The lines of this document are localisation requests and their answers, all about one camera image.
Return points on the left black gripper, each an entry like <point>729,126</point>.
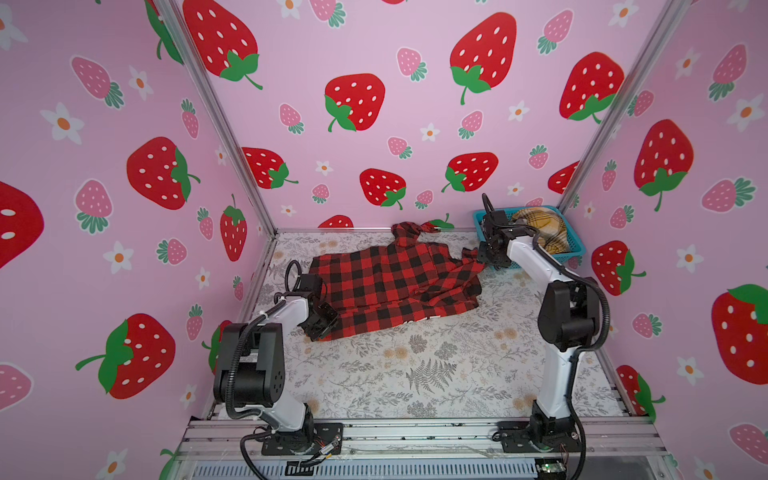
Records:
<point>332,315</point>

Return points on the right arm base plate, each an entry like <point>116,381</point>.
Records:
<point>519,437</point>

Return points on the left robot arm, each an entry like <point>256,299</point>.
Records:
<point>250,373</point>

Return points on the aluminium front rail frame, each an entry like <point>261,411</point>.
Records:
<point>459,448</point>

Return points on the teal plastic basket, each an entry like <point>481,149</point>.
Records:
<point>531,235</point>

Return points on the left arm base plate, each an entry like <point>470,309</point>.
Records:
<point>324,437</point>

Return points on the yellow plaid shirt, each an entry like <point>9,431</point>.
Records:
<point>552,228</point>

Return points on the left corner aluminium post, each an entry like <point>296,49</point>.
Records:
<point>181,36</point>

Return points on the red black plaid shirt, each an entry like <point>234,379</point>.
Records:
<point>407,280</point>

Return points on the corner aluminium post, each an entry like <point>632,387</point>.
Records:
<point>660,34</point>
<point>181,36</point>

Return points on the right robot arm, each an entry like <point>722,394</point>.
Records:
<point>573,319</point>

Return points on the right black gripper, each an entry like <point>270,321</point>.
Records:
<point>481,254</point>

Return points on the right corner aluminium post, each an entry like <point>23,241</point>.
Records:
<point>660,34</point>

